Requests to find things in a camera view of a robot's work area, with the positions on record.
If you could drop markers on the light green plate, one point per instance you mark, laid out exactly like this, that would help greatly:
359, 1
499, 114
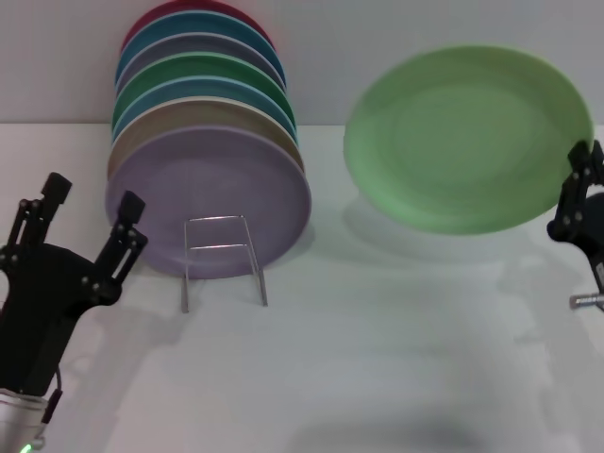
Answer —
462, 141

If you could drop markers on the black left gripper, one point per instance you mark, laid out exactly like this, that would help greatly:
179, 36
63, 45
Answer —
38, 302

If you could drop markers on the dark red plate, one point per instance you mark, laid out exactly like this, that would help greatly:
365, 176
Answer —
137, 28

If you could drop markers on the lilac plate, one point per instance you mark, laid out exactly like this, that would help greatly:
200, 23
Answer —
212, 179

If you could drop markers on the grey purple plate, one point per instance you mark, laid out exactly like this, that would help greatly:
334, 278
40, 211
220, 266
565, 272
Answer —
198, 47

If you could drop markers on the dark green plate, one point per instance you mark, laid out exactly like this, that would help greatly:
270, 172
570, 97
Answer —
198, 68

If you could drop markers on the tan plate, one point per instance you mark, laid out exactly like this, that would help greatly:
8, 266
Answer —
198, 113

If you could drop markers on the teal blue plate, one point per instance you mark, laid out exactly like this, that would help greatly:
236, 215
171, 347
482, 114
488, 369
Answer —
198, 26

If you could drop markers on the light blue plate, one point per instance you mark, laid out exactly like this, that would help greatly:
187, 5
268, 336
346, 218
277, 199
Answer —
198, 89

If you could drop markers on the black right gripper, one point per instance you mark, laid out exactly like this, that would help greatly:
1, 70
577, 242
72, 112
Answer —
595, 236

